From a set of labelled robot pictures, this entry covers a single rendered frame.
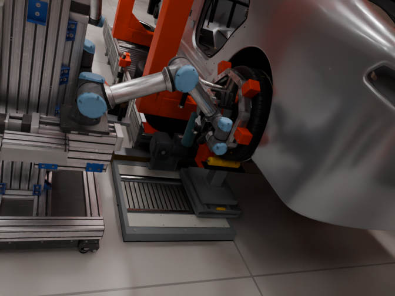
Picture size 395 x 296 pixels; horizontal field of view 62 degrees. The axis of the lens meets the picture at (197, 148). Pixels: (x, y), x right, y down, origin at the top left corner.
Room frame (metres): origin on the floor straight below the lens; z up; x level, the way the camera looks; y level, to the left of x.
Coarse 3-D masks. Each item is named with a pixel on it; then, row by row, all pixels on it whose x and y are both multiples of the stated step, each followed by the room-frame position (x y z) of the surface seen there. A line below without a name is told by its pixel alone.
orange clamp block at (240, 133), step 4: (240, 128) 1.87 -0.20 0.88; (244, 128) 1.89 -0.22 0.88; (236, 132) 1.86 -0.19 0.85; (240, 132) 1.82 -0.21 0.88; (244, 132) 1.83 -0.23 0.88; (248, 132) 1.85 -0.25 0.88; (236, 136) 1.84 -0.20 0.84; (240, 136) 1.81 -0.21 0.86; (244, 136) 1.80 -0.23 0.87; (248, 136) 1.82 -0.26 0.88; (252, 136) 1.83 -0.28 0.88; (236, 140) 1.83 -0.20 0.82; (240, 140) 1.80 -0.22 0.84; (244, 140) 1.81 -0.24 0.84; (248, 140) 1.83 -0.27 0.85; (248, 144) 1.83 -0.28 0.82
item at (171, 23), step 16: (176, 0) 2.30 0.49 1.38; (192, 0) 2.36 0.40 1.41; (160, 16) 2.37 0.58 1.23; (176, 16) 2.32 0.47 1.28; (160, 32) 2.28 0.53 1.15; (176, 32) 2.34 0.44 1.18; (160, 48) 2.30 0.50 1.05; (176, 48) 2.35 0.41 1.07; (160, 64) 2.31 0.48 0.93; (144, 96) 2.28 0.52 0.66; (160, 96) 2.35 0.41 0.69; (144, 112) 2.31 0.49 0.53
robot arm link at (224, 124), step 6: (216, 120) 1.63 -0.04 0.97; (222, 120) 1.58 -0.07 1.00; (228, 120) 1.60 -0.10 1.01; (216, 126) 1.60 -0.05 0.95; (222, 126) 1.57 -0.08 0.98; (228, 126) 1.57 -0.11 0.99; (216, 132) 1.58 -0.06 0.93; (222, 132) 1.57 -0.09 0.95; (228, 132) 1.58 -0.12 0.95; (216, 138) 1.57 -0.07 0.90; (222, 138) 1.57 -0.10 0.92
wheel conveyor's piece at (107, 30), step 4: (104, 24) 5.40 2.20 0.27; (108, 24) 5.02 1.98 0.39; (104, 28) 5.32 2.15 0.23; (108, 28) 4.94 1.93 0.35; (104, 32) 5.23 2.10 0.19; (108, 32) 4.85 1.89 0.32; (104, 36) 5.15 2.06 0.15; (108, 36) 4.78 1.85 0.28; (108, 40) 4.72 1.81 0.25; (120, 40) 4.90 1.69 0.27; (108, 44) 4.65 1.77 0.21; (120, 44) 4.74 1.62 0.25; (124, 44) 4.77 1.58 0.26; (128, 44) 4.87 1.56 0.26; (132, 44) 4.92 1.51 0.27; (136, 44) 5.02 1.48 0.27; (108, 48) 4.58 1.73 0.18; (136, 48) 4.79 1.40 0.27; (140, 48) 4.89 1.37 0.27; (144, 48) 4.99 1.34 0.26; (148, 48) 5.04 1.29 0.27
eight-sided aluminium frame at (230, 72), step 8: (224, 72) 2.23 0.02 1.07; (232, 72) 2.14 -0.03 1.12; (216, 80) 2.28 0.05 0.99; (224, 80) 2.28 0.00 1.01; (240, 80) 2.03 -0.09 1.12; (240, 88) 2.00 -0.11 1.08; (240, 96) 1.96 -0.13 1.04; (240, 104) 1.93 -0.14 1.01; (248, 104) 1.95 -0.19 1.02; (240, 112) 1.90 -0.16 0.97; (248, 112) 1.91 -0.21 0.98; (240, 120) 1.88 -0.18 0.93; (248, 120) 1.90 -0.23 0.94; (232, 128) 1.91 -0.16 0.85; (232, 136) 1.88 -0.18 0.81; (208, 144) 2.08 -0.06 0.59; (232, 144) 1.89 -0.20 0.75
